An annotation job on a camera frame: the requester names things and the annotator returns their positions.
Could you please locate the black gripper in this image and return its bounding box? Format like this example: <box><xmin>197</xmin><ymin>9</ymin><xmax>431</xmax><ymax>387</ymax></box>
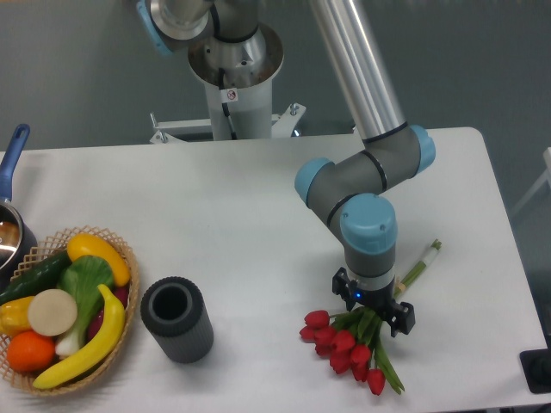
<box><xmin>331</xmin><ymin>267</ymin><xmax>416</xmax><ymax>337</ymax></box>

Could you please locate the red tulip bouquet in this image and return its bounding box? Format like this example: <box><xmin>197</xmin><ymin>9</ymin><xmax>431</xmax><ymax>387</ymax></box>
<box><xmin>299</xmin><ymin>238</ymin><xmax>443</xmax><ymax>396</ymax></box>

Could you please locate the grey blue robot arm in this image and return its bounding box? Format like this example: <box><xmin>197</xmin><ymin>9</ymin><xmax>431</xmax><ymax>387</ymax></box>
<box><xmin>137</xmin><ymin>1</ymin><xmax>436</xmax><ymax>334</ymax></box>

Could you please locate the black device at edge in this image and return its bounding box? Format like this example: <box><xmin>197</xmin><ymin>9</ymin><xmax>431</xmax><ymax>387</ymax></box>
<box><xmin>519</xmin><ymin>348</ymin><xmax>550</xmax><ymax>394</ymax></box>

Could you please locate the dark grey ribbed vase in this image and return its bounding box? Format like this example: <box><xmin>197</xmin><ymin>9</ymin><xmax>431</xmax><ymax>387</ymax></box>
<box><xmin>140</xmin><ymin>276</ymin><xmax>214</xmax><ymax>364</ymax></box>

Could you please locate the red vegetable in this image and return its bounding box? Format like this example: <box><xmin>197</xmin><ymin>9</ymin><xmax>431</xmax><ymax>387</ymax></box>
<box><xmin>86</xmin><ymin>285</ymin><xmax>129</xmax><ymax>342</ymax></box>

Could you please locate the yellow banana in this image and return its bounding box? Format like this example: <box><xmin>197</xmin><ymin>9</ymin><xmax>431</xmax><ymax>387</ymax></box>
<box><xmin>33</xmin><ymin>284</ymin><xmax>126</xmax><ymax>390</ymax></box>

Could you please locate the green bok choy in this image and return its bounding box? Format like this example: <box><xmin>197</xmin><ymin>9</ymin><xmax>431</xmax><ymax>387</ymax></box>
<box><xmin>55</xmin><ymin>256</ymin><xmax>115</xmax><ymax>359</ymax></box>

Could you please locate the woven wicker basket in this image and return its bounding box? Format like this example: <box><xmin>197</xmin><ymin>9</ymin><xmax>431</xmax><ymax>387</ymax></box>
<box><xmin>1</xmin><ymin>225</ymin><xmax>139</xmax><ymax>397</ymax></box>

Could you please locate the beige round disc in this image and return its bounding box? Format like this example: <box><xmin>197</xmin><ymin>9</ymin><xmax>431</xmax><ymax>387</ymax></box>
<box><xmin>27</xmin><ymin>289</ymin><xmax>77</xmax><ymax>336</ymax></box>

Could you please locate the green cucumber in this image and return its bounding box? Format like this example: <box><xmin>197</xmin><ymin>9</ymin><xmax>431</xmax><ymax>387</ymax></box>
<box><xmin>1</xmin><ymin>250</ymin><xmax>71</xmax><ymax>305</ymax></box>

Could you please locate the orange fruit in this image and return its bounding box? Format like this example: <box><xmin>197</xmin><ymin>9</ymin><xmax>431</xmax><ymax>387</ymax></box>
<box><xmin>6</xmin><ymin>330</ymin><xmax>55</xmax><ymax>373</ymax></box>

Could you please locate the yellow bell pepper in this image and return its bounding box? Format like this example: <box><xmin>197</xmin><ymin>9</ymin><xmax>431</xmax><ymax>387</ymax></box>
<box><xmin>1</xmin><ymin>296</ymin><xmax>34</xmax><ymax>336</ymax></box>

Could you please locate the white frame at right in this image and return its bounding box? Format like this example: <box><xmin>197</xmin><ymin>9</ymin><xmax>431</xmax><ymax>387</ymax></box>
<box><xmin>511</xmin><ymin>147</ymin><xmax>551</xmax><ymax>219</ymax></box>

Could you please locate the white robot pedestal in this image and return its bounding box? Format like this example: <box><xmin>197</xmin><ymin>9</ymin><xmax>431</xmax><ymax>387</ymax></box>
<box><xmin>150</xmin><ymin>23</ymin><xmax>306</xmax><ymax>144</ymax></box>

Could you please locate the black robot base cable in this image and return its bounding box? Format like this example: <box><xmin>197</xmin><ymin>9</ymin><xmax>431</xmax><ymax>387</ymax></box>
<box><xmin>216</xmin><ymin>66</ymin><xmax>238</xmax><ymax>141</ymax></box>

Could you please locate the blue handled saucepan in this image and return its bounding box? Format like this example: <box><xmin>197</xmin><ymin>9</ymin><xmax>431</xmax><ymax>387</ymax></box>
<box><xmin>1</xmin><ymin>124</ymin><xmax>37</xmax><ymax>292</ymax></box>

